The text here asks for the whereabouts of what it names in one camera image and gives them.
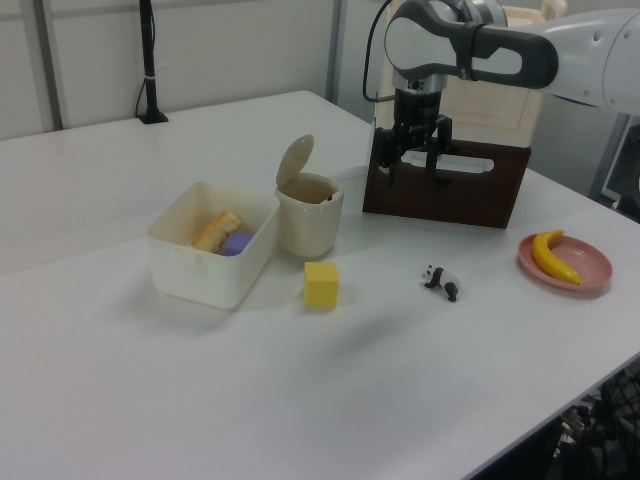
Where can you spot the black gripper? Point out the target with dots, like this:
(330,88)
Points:
(416,112)

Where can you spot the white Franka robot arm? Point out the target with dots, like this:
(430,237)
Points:
(505,45)

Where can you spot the beige trash can lid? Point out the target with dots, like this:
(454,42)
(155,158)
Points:
(294,161)

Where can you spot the beige small trash can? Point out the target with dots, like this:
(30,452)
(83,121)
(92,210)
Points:
(309,215)

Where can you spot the dark brown wooden crate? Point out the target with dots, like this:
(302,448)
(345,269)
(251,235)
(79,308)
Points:
(460,197)

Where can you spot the panda figurine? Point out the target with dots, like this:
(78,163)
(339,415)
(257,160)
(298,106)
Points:
(441,280)

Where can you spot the yellow foam cube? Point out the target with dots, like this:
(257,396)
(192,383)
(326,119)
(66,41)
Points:
(321,285)

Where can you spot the yellow toy banana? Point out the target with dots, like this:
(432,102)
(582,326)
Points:
(547,257)

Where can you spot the purple foam block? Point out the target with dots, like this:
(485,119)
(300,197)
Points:
(237,243)

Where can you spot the pink plate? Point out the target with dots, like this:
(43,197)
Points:
(585,262)

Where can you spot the orange sandwich sponge toy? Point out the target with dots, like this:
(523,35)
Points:
(216,235)

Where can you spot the white square plastic bin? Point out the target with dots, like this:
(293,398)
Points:
(210,250)

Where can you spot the black camera stand pole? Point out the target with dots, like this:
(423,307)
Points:
(150,65)

